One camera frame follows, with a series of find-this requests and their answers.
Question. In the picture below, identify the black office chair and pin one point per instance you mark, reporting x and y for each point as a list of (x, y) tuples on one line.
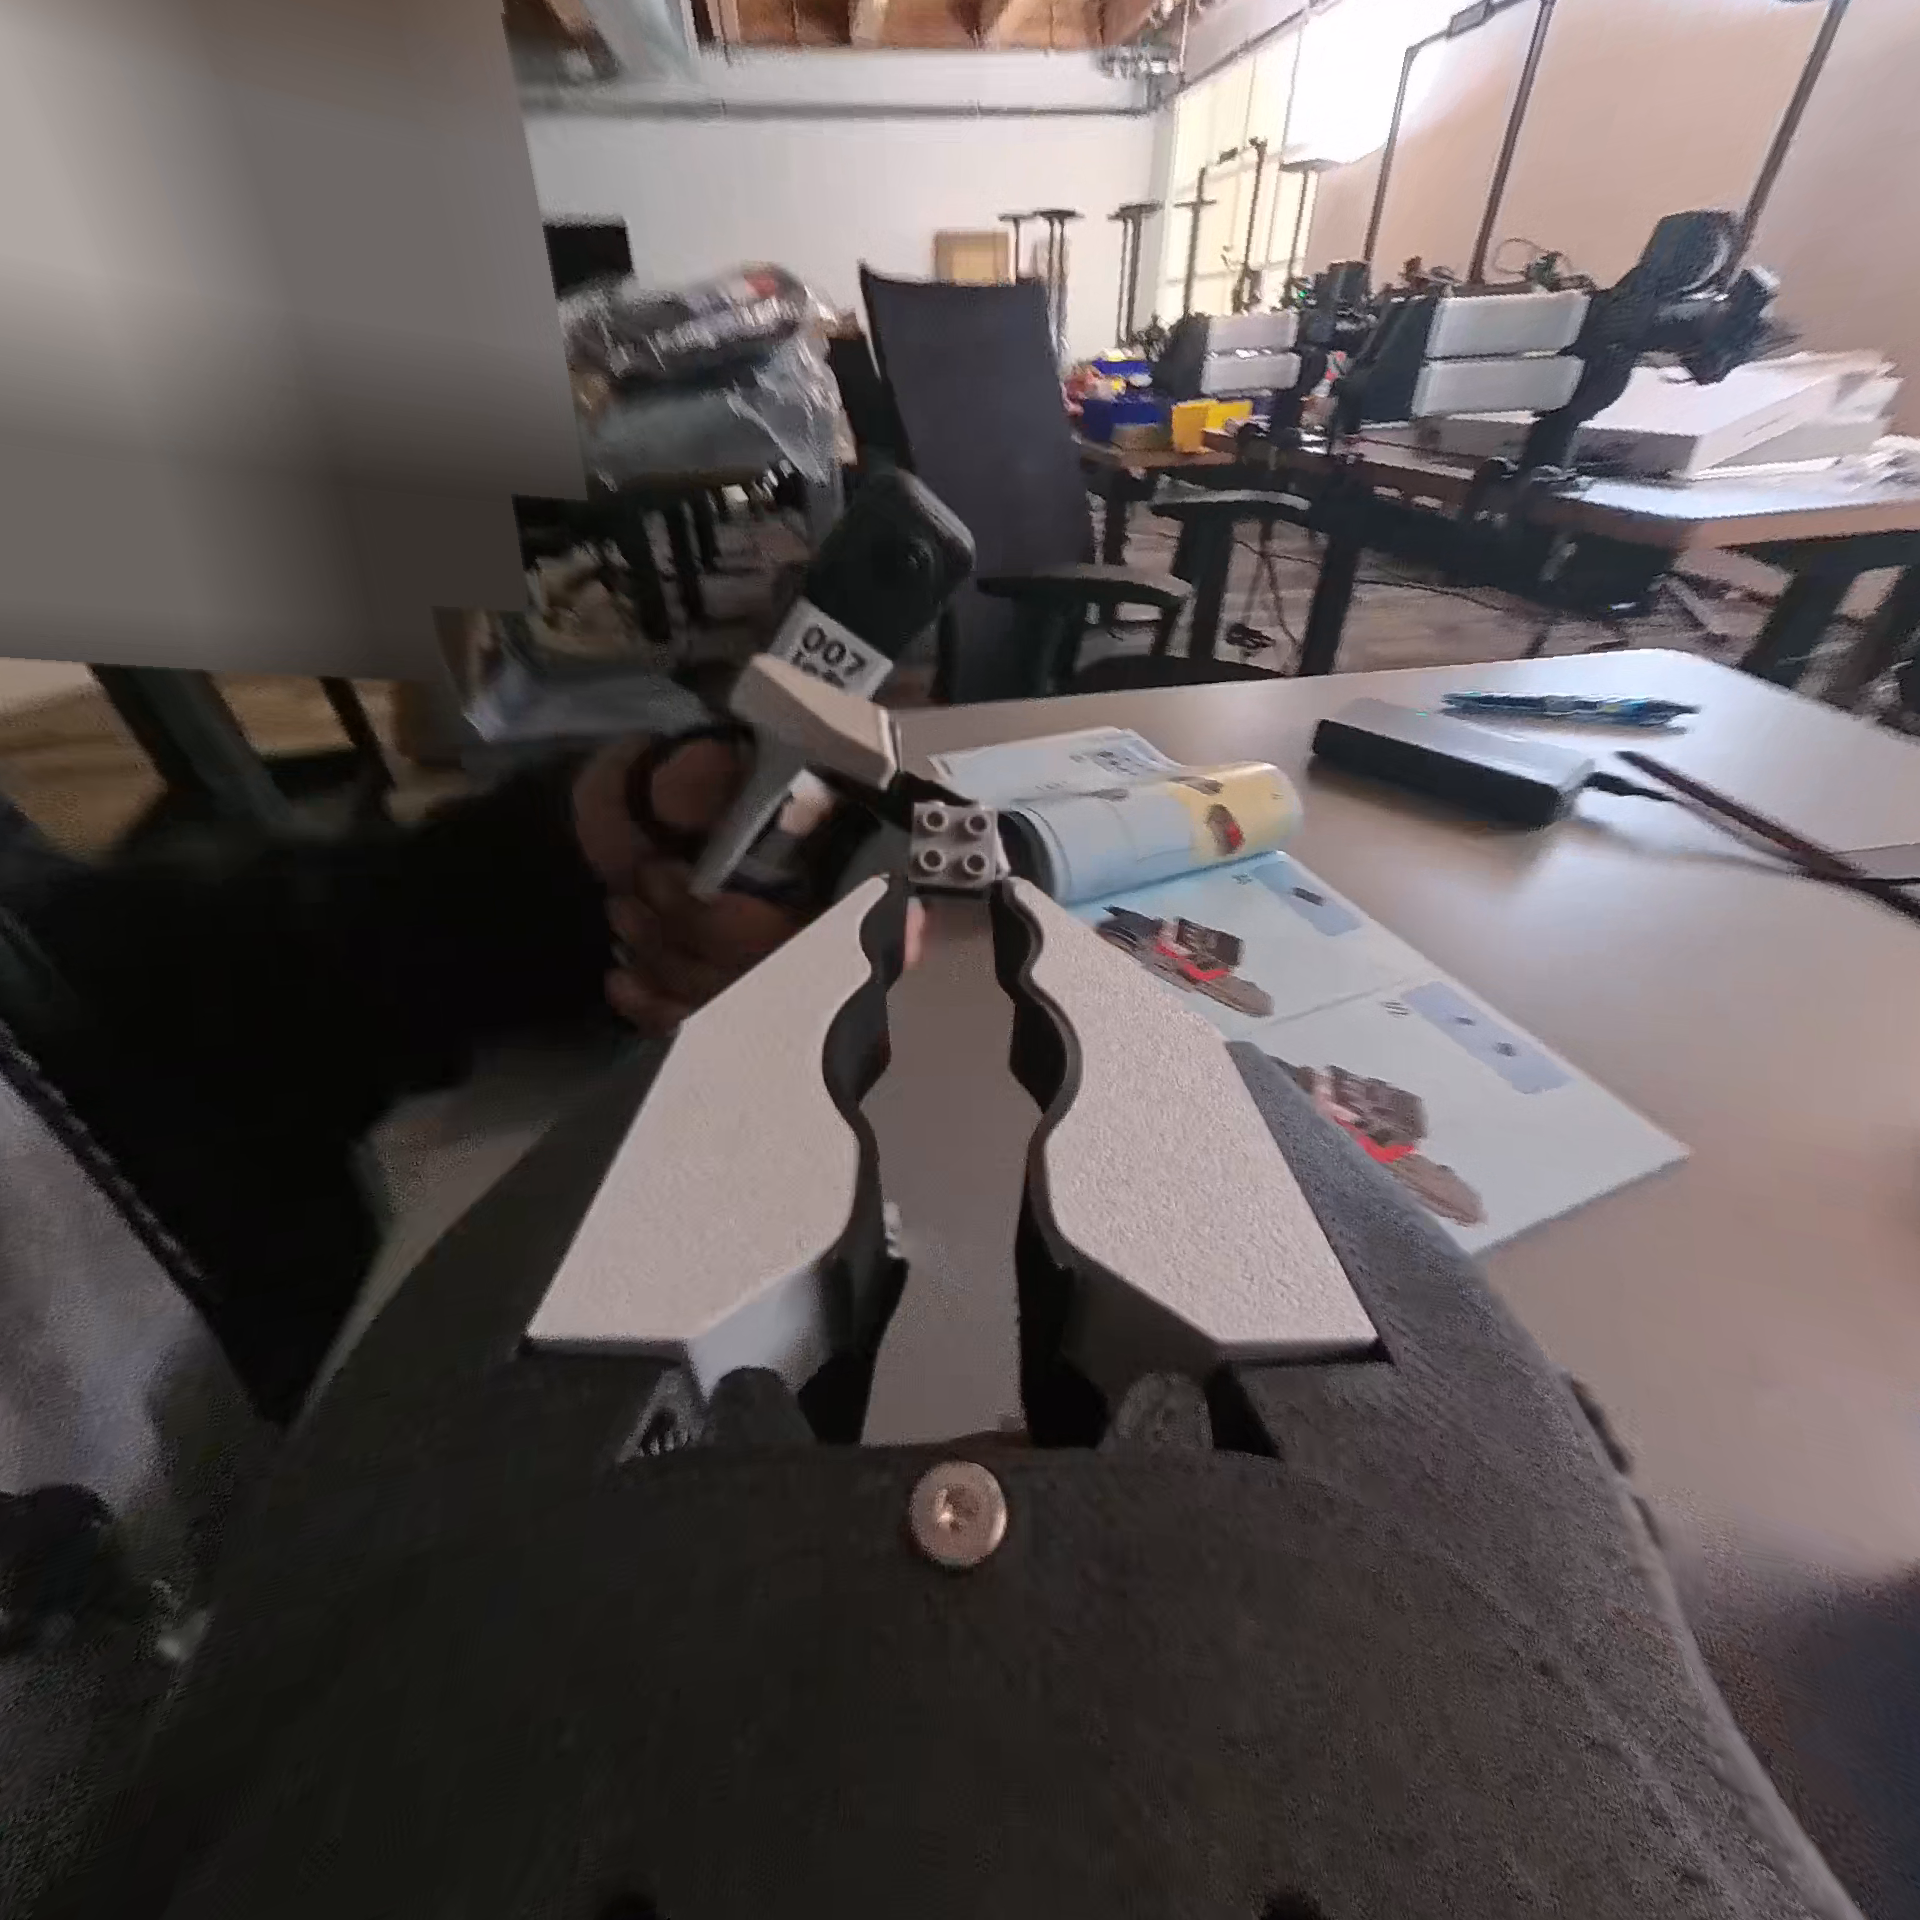
[(975, 405)]

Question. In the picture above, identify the black camera rig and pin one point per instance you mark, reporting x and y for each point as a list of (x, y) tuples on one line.
[(1689, 293)]

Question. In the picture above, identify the person's grey shirt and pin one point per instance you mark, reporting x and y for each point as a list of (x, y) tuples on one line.
[(74, 1291)]

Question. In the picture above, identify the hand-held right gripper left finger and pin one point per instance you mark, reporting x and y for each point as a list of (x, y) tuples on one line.
[(704, 1184)]

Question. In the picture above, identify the grey-brown desk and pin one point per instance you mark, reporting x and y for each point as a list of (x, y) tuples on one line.
[(1771, 1320)]

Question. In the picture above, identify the black tripod stands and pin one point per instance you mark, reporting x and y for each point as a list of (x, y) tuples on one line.
[(1171, 240)]

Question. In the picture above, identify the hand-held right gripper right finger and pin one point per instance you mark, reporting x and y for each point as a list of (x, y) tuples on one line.
[(1201, 1184)]

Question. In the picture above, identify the blue patterned pen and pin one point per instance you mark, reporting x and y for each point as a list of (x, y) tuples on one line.
[(1568, 708)]

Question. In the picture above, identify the black power bank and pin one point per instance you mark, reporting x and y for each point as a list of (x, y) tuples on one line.
[(1441, 765)]

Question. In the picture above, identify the clear plastic bag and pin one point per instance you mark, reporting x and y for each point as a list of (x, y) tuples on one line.
[(704, 374)]

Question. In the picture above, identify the brick instruction booklet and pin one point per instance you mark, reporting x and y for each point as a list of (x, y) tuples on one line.
[(1350, 990)]

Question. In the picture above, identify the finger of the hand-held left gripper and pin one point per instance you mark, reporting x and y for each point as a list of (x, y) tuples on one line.
[(742, 825), (824, 729)]

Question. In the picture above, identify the white flat boxes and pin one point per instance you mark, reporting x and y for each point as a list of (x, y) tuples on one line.
[(1740, 412)]

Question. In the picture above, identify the cardboard box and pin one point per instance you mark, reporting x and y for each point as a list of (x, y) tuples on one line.
[(973, 255)]

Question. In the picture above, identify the background work table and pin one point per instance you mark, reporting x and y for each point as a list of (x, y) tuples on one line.
[(1724, 511)]

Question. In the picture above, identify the person's left hand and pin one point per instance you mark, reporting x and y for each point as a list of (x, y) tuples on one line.
[(660, 931)]

